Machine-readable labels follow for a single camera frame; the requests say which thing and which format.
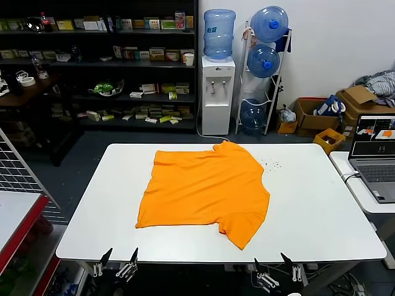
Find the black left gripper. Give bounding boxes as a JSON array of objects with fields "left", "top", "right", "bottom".
[{"left": 93, "top": 247, "right": 139, "bottom": 296}]

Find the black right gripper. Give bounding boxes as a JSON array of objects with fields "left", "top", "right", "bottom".
[{"left": 253, "top": 252, "right": 302, "bottom": 296}]

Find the orange t-shirt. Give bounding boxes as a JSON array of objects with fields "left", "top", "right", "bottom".
[{"left": 135, "top": 140, "right": 271, "bottom": 251}]

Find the pile of grey clothes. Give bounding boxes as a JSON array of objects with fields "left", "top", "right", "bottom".
[{"left": 353, "top": 70, "right": 395, "bottom": 107}]

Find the white side table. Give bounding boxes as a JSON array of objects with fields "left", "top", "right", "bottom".
[{"left": 328, "top": 150, "right": 395, "bottom": 269}]

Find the red-edged white table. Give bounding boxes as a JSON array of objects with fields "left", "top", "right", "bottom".
[{"left": 0, "top": 190, "right": 50, "bottom": 269}]

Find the yellow plastic bin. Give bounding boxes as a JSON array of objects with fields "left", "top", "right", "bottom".
[{"left": 313, "top": 128, "right": 346, "bottom": 152}]

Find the grey laptop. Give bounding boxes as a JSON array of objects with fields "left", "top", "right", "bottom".
[{"left": 347, "top": 113, "right": 395, "bottom": 204}]

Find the small yellow cardboard box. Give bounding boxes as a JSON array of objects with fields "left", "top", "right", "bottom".
[{"left": 276, "top": 118, "right": 299, "bottom": 134}]

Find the blue water jug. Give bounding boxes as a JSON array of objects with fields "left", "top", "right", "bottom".
[
  {"left": 249, "top": 6, "right": 289, "bottom": 43},
  {"left": 239, "top": 98, "right": 268, "bottom": 136},
  {"left": 246, "top": 44, "right": 281, "bottom": 78}
]

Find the closed brown cardboard box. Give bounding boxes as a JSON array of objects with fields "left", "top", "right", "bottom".
[{"left": 294, "top": 97, "right": 342, "bottom": 137}]

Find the white plastic bag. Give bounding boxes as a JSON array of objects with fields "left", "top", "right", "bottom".
[{"left": 279, "top": 104, "right": 297, "bottom": 124}]

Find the white water dispenser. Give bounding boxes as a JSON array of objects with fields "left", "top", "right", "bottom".
[{"left": 201, "top": 55, "right": 236, "bottom": 136}]

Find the blue and white bag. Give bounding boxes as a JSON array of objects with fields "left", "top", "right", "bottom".
[{"left": 314, "top": 94, "right": 348, "bottom": 117}]

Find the open brown cardboard box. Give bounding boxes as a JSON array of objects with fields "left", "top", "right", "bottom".
[{"left": 336, "top": 85, "right": 395, "bottom": 136}]

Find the dark brown desk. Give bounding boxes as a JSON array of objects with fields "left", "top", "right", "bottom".
[{"left": 0, "top": 73, "right": 62, "bottom": 167}]

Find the black shelving unit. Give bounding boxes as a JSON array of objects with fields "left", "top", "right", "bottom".
[{"left": 0, "top": 0, "right": 199, "bottom": 135}]

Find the black thermos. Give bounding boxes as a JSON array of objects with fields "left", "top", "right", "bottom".
[{"left": 6, "top": 72, "right": 24, "bottom": 96}]

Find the clear plastic bottle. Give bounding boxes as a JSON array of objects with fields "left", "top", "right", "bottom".
[{"left": 30, "top": 57, "right": 49, "bottom": 80}]

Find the upright blue water bottle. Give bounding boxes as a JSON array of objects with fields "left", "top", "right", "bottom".
[{"left": 202, "top": 9, "right": 237, "bottom": 61}]

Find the cola bottle red cap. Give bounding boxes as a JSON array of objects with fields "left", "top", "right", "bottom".
[{"left": 39, "top": 12, "right": 53, "bottom": 33}]

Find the white wire grid panel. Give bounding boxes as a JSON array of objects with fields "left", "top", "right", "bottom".
[{"left": 0, "top": 128, "right": 61, "bottom": 210}]

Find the white dispenser power cable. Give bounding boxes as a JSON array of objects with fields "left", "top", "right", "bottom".
[{"left": 196, "top": 117, "right": 231, "bottom": 142}]

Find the white wire jug rack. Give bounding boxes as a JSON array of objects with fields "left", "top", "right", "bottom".
[{"left": 235, "top": 20, "right": 293, "bottom": 136}]

